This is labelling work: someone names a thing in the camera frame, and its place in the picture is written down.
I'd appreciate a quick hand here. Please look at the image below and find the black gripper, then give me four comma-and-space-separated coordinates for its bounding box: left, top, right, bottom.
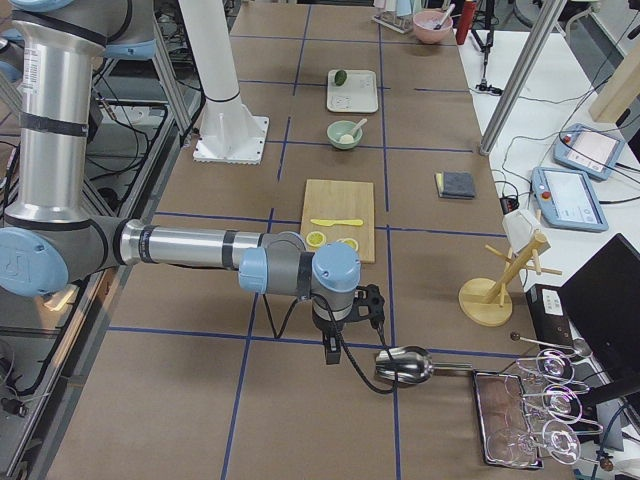
312, 313, 346, 364

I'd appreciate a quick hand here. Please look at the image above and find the white steamed bun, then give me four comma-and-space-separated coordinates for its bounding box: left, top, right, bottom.
339, 134, 354, 145

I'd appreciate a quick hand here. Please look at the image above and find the green ceramic bowl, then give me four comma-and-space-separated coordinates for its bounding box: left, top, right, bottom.
326, 120, 363, 150

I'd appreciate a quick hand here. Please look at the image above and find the white ceramic spoon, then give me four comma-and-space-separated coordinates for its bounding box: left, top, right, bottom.
347, 118, 368, 137

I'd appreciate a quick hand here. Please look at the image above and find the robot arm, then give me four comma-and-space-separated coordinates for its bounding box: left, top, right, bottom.
1, 1, 360, 364

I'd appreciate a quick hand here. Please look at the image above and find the metal bar spoon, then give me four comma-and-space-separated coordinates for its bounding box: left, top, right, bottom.
510, 331, 593, 358

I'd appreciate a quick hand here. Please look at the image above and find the pink bowl with ice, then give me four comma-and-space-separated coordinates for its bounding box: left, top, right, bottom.
413, 10, 453, 44

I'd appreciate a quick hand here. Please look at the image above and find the metal scoop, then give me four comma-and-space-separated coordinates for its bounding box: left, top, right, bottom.
375, 346, 474, 385

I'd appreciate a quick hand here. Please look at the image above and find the lemon slice right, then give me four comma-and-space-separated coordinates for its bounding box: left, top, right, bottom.
337, 238, 359, 252

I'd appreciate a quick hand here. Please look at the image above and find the lemon slice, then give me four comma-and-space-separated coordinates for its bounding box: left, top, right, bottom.
305, 230, 327, 251
337, 238, 359, 252

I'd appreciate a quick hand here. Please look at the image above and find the lemon slice left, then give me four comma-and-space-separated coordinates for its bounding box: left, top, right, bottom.
305, 230, 327, 251

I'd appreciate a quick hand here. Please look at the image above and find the yellow plastic knife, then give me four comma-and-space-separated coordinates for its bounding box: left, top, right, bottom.
310, 218, 364, 227

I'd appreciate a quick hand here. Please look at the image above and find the wooden mug tree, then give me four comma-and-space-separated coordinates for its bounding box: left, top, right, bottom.
458, 230, 562, 327

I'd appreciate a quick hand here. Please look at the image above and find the grey folded cloth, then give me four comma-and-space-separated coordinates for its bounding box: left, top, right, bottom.
434, 171, 476, 199

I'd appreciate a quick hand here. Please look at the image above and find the wine glass bottom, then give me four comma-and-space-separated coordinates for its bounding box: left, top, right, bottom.
482, 419, 604, 470

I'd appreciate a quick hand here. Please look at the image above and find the wine glass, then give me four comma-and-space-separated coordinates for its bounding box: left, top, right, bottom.
516, 348, 585, 385
482, 419, 604, 470
503, 374, 590, 426

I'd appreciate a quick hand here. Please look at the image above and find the black box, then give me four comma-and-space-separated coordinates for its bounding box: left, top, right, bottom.
526, 284, 573, 347

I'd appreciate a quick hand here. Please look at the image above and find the wine glass top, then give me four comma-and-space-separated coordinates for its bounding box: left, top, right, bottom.
516, 348, 585, 385

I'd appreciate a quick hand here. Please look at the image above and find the wine glass middle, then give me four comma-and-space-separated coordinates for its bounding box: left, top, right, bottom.
503, 374, 590, 426

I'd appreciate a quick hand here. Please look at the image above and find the white plastic tray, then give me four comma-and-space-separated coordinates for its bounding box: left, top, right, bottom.
326, 69, 379, 114

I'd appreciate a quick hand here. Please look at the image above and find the green lime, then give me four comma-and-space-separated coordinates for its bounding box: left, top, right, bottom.
333, 70, 348, 86

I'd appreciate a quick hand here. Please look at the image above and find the teach pendant near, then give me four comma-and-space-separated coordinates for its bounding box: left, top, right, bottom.
531, 167, 609, 232

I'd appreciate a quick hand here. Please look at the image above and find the teach pendant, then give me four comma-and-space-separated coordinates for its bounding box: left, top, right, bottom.
531, 167, 609, 232
553, 123, 625, 181

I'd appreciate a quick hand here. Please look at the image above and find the black laptop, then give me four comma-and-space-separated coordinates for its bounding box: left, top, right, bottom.
560, 233, 639, 378

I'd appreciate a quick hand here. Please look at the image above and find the teach pendant far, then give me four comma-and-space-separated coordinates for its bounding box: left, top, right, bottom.
553, 123, 625, 181

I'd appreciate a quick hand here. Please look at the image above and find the red cylinder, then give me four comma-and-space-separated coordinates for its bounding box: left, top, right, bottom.
455, 0, 477, 45

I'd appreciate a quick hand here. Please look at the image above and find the black tripod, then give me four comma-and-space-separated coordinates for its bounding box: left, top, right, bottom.
471, 0, 503, 97

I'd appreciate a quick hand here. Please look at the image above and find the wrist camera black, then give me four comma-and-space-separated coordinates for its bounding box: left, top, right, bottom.
350, 284, 385, 329

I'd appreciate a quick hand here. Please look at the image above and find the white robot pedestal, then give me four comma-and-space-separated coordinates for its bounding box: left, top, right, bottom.
179, 0, 269, 165

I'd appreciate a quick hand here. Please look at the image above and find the white wire cup rack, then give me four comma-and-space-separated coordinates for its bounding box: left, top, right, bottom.
372, 11, 413, 34

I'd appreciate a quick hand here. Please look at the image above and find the aluminium frame post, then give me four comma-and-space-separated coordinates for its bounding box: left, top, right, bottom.
479, 0, 566, 156

